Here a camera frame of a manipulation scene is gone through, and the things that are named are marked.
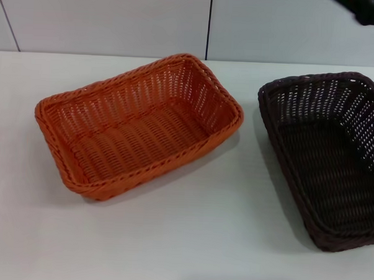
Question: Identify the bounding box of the dark brown woven basket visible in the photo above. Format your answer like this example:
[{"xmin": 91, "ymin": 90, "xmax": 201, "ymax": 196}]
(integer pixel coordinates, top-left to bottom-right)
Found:
[{"xmin": 251, "ymin": 67, "xmax": 374, "ymax": 255}]

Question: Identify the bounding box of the orange woven basket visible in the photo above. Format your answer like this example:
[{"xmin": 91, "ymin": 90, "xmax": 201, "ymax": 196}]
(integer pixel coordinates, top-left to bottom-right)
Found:
[{"xmin": 30, "ymin": 46, "xmax": 247, "ymax": 208}]

